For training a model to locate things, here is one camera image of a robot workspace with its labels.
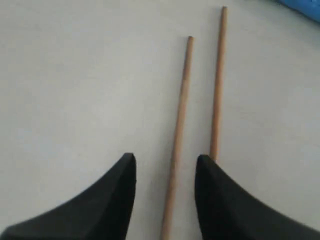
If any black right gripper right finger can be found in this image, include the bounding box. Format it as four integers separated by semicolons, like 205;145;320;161
194;154;320;240

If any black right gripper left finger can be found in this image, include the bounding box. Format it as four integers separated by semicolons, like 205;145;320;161
0;152;137;240

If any wooden chopstick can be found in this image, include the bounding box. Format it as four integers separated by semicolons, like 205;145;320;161
210;6;228;161
160;36;194;240

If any blue snack bag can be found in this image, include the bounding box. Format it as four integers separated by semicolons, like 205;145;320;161
275;0;320;24

